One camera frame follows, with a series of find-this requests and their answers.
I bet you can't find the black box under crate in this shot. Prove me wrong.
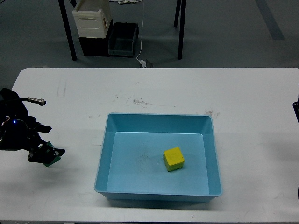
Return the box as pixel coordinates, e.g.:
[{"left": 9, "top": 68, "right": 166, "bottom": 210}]
[{"left": 78, "top": 20, "right": 114, "bottom": 57}]

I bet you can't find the cream plastic crate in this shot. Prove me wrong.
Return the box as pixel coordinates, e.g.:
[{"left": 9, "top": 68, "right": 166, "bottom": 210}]
[{"left": 72, "top": 0, "right": 112, "bottom": 39}]

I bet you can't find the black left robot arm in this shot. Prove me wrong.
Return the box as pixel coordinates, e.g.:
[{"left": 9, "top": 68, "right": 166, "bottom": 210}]
[{"left": 0, "top": 88, "right": 65, "bottom": 167}]

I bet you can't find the black table leg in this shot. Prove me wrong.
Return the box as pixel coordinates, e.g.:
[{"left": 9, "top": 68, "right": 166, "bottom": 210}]
[
  {"left": 173, "top": 0, "right": 186, "bottom": 60},
  {"left": 58, "top": 0, "right": 77, "bottom": 61}
]

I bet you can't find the black table leg left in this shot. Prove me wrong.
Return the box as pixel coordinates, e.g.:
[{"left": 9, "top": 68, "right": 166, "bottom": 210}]
[{"left": 58, "top": 0, "right": 77, "bottom": 61}]

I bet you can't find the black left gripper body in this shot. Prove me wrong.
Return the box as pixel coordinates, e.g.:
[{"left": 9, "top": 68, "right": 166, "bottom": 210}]
[{"left": 0, "top": 116, "right": 41, "bottom": 151}]

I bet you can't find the dark grey storage bin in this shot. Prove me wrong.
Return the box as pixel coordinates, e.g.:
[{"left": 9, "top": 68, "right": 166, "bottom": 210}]
[{"left": 108, "top": 22, "right": 139, "bottom": 57}]

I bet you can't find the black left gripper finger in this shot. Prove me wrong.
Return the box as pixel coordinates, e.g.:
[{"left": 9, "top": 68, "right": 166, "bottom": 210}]
[
  {"left": 28, "top": 141, "right": 65, "bottom": 163},
  {"left": 35, "top": 122, "right": 52, "bottom": 133}
]

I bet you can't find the green cube block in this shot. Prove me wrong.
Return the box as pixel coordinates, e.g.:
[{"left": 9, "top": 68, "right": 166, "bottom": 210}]
[{"left": 42, "top": 141, "right": 62, "bottom": 167}]

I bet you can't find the yellow cube block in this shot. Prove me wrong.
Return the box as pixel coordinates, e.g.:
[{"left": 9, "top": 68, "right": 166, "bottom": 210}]
[{"left": 163, "top": 147, "right": 185, "bottom": 172}]

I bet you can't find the blue plastic tray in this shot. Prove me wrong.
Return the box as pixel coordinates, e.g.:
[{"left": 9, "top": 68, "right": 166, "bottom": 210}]
[{"left": 94, "top": 113, "right": 222, "bottom": 202}]

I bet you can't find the white cable with charger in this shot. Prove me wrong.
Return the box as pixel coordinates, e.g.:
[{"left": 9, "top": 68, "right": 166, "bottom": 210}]
[{"left": 109, "top": 0, "right": 147, "bottom": 68}]

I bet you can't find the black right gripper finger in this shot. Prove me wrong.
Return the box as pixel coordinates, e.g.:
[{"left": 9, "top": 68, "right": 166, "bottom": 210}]
[{"left": 292, "top": 101, "right": 299, "bottom": 123}]

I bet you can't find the black table leg right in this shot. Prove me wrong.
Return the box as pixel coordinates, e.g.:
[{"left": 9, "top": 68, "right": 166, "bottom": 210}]
[{"left": 173, "top": 0, "right": 186, "bottom": 60}]

